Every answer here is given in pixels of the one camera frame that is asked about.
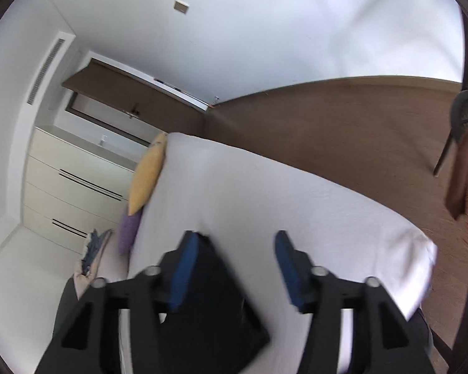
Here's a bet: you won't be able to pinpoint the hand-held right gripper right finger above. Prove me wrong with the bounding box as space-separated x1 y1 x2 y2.
274 231 433 374

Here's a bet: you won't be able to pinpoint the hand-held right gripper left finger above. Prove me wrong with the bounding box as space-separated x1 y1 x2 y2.
35 231 215 374

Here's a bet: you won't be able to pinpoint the black pants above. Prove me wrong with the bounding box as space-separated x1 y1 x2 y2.
156 236 271 374

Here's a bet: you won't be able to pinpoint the purple cushion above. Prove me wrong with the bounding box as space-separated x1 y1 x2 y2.
119 212 143 256

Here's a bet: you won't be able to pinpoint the bed with white sheet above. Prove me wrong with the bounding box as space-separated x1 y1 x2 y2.
119 132 439 374

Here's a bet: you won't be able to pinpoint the blue ruffled cloth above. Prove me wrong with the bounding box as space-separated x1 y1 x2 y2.
80 229 114 275

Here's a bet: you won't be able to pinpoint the folded beige duvet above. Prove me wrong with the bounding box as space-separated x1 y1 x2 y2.
73 249 114 300

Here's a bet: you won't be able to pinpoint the yellow cushion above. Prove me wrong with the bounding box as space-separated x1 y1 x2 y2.
128 132 168 216

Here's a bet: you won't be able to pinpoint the cream wardrobe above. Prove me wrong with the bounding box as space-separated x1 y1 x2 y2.
21 125 157 254

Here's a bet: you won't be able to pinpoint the brown door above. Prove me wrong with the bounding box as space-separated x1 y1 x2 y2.
61 59 211 125

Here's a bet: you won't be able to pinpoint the brown fuzzy object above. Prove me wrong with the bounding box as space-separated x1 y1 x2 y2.
445 117 468 254

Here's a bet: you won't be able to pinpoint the dark wicker chair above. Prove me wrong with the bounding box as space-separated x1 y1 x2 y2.
433 89 468 176

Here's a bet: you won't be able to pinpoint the white air vent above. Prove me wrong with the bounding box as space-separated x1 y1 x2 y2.
27 38 65 106

